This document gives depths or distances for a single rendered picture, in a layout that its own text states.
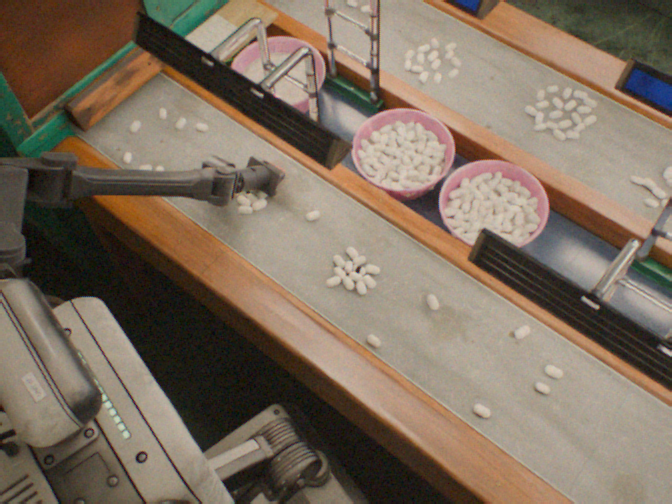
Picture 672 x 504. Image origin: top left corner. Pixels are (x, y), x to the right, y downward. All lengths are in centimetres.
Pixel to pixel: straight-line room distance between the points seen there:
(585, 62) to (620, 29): 127
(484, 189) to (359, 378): 61
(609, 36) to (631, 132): 136
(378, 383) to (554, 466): 40
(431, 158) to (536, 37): 50
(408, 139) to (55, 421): 145
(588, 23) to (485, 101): 142
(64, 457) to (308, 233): 107
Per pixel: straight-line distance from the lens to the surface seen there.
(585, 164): 213
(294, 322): 181
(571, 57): 233
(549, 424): 178
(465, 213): 200
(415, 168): 208
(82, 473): 104
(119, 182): 173
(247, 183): 188
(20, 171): 167
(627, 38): 355
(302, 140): 169
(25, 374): 88
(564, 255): 204
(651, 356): 150
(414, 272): 189
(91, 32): 217
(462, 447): 171
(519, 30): 238
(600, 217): 203
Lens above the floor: 239
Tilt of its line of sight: 59 degrees down
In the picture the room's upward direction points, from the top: 5 degrees counter-clockwise
